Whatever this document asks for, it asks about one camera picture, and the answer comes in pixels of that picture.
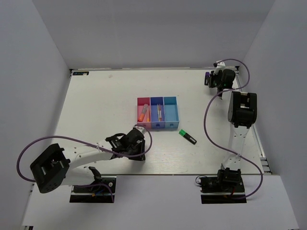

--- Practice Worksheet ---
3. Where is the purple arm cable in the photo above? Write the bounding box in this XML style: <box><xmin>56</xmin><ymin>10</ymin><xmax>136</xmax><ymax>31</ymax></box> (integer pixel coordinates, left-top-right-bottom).
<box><xmin>16</xmin><ymin>126</ymin><xmax>154</xmax><ymax>203</ymax></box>
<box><xmin>203</xmin><ymin>58</ymin><xmax>264</xmax><ymax>200</ymax></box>

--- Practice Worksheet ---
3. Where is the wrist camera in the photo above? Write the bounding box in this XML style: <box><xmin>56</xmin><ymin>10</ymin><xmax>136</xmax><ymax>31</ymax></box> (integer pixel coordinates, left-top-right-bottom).
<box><xmin>213</xmin><ymin>61</ymin><xmax>225</xmax><ymax>75</ymax></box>
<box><xmin>133</xmin><ymin>125</ymin><xmax>147</xmax><ymax>135</ymax></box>

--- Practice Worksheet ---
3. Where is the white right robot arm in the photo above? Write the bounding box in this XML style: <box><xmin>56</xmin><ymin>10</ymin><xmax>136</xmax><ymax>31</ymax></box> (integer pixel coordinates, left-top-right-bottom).
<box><xmin>204</xmin><ymin>69</ymin><xmax>257</xmax><ymax>172</ymax></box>

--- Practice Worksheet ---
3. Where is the purple cap black highlighter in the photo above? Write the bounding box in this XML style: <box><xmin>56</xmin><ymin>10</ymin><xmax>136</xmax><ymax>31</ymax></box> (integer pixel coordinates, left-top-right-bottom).
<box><xmin>204</xmin><ymin>72</ymin><xmax>210</xmax><ymax>86</ymax></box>

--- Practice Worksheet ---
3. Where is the pink plastic bin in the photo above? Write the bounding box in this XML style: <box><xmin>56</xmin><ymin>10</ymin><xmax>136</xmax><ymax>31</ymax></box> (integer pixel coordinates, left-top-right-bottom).
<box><xmin>137</xmin><ymin>97</ymin><xmax>152</xmax><ymax>129</ymax></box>

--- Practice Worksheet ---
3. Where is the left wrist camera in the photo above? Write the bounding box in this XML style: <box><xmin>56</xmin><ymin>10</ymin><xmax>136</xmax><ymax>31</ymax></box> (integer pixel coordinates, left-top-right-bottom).
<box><xmin>133</xmin><ymin>125</ymin><xmax>147</xmax><ymax>135</ymax></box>

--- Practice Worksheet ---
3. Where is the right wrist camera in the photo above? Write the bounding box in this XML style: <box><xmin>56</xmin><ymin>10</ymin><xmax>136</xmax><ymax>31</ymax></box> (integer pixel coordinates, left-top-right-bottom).
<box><xmin>213</xmin><ymin>61</ymin><xmax>225</xmax><ymax>75</ymax></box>

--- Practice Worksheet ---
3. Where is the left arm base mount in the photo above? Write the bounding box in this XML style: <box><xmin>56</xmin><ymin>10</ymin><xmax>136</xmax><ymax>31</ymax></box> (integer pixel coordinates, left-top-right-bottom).
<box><xmin>70</xmin><ymin>176</ymin><xmax>117</xmax><ymax>204</ymax></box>

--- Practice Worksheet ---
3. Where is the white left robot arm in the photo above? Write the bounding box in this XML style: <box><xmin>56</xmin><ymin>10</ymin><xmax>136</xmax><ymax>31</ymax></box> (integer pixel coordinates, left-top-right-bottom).
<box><xmin>30</xmin><ymin>126</ymin><xmax>146</xmax><ymax>194</ymax></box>

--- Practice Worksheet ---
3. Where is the light blue plastic bin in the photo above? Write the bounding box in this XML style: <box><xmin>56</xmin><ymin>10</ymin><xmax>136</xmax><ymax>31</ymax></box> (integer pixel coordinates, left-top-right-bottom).
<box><xmin>164</xmin><ymin>97</ymin><xmax>179</xmax><ymax>129</ymax></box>

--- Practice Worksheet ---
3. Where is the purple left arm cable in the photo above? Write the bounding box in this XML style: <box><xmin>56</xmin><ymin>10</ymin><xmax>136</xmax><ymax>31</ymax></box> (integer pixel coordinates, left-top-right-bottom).
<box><xmin>16</xmin><ymin>126</ymin><xmax>154</xmax><ymax>203</ymax></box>

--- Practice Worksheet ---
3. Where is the purple-blue plastic bin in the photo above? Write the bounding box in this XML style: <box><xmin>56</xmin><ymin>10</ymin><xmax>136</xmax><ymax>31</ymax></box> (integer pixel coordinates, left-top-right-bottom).
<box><xmin>150</xmin><ymin>97</ymin><xmax>165</xmax><ymax>129</ymax></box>

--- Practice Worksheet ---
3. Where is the metal table edge rail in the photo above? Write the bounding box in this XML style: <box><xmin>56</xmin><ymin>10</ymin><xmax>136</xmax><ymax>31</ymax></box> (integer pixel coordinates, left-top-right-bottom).
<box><xmin>235</xmin><ymin>66</ymin><xmax>273</xmax><ymax>174</ymax></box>

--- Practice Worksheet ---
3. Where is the left corner label sticker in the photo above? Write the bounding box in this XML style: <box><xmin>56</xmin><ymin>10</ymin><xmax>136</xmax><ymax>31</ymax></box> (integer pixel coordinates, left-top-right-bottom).
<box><xmin>72</xmin><ymin>71</ymin><xmax>89</xmax><ymax>76</ymax></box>

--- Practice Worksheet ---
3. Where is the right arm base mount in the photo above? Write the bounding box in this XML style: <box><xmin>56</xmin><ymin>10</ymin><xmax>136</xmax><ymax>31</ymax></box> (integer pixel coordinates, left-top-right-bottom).
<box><xmin>195</xmin><ymin>175</ymin><xmax>247</xmax><ymax>205</ymax></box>

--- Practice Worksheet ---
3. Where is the green cap black highlighter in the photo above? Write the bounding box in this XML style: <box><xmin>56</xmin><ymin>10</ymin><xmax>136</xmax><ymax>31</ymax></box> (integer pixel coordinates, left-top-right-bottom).
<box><xmin>179</xmin><ymin>129</ymin><xmax>197</xmax><ymax>145</ymax></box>

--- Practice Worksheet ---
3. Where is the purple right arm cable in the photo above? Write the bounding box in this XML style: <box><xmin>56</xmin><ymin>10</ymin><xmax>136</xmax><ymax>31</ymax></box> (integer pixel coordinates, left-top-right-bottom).
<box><xmin>203</xmin><ymin>58</ymin><xmax>264</xmax><ymax>200</ymax></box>

